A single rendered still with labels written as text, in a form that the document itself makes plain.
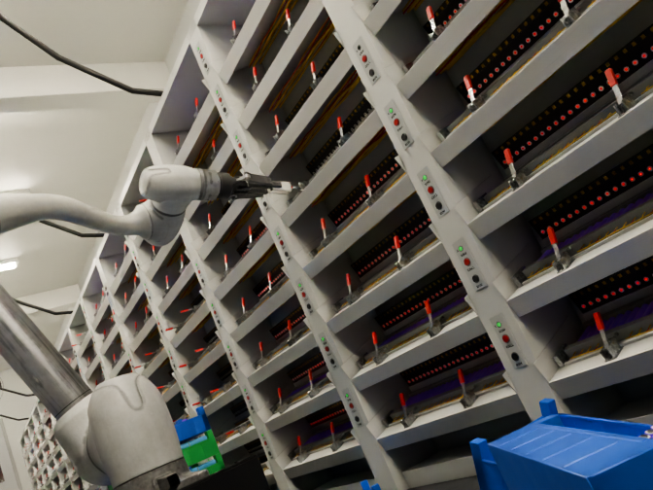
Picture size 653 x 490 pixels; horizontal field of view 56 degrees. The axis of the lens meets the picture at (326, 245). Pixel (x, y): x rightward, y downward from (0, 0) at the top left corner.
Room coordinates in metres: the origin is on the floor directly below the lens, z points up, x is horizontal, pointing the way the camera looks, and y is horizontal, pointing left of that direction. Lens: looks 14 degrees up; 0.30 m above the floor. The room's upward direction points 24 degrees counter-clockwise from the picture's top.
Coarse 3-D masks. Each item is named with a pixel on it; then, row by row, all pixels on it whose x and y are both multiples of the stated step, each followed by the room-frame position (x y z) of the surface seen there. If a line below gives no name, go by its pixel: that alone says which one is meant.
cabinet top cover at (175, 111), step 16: (208, 0) 1.85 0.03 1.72; (224, 0) 1.89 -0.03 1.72; (240, 0) 1.92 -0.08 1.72; (208, 16) 1.93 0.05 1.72; (224, 16) 1.97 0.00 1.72; (240, 16) 2.00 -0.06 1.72; (192, 32) 1.99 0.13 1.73; (176, 64) 2.15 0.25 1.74; (192, 64) 2.16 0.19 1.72; (176, 80) 2.21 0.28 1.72; (192, 80) 2.26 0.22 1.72; (176, 96) 2.32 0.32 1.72; (192, 96) 2.38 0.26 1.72; (160, 112) 2.38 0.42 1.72; (176, 112) 2.44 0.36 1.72; (192, 112) 2.49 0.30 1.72; (160, 128) 2.51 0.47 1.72; (176, 128) 2.57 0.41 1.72
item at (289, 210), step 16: (368, 96) 1.46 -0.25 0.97; (368, 128) 1.51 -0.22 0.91; (384, 128) 1.65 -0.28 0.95; (352, 144) 1.58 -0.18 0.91; (368, 144) 1.68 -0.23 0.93; (336, 160) 1.65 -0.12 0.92; (320, 176) 1.72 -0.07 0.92; (336, 176) 1.94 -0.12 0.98; (304, 192) 1.81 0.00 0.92; (320, 192) 1.77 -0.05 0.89; (288, 208) 1.90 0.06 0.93; (304, 208) 1.85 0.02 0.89; (288, 224) 1.95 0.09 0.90
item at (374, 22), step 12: (372, 0) 1.42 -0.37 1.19; (384, 0) 1.32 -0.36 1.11; (396, 0) 1.30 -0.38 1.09; (408, 0) 1.43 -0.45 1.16; (420, 0) 1.44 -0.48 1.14; (360, 12) 1.38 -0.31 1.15; (372, 12) 1.35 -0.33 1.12; (384, 12) 1.34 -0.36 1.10; (396, 12) 1.45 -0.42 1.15; (408, 12) 1.43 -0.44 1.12; (372, 24) 1.37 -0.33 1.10
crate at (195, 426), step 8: (200, 408) 2.04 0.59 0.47; (200, 416) 2.04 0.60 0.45; (176, 424) 1.98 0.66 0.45; (184, 424) 2.00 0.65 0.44; (192, 424) 2.01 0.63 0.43; (200, 424) 2.03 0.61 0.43; (208, 424) 2.05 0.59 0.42; (184, 432) 1.99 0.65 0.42; (192, 432) 2.01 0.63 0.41; (200, 432) 2.03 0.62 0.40; (184, 440) 2.04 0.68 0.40
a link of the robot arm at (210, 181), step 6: (198, 168) 1.62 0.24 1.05; (204, 174) 1.60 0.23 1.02; (210, 174) 1.62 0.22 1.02; (216, 174) 1.63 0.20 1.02; (204, 180) 1.60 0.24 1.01; (210, 180) 1.61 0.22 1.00; (216, 180) 1.62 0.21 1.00; (204, 186) 1.60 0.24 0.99; (210, 186) 1.61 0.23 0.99; (216, 186) 1.62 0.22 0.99; (204, 192) 1.62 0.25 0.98; (210, 192) 1.63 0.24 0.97; (216, 192) 1.64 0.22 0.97; (198, 198) 1.63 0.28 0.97; (204, 198) 1.64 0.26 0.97; (210, 198) 1.65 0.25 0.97
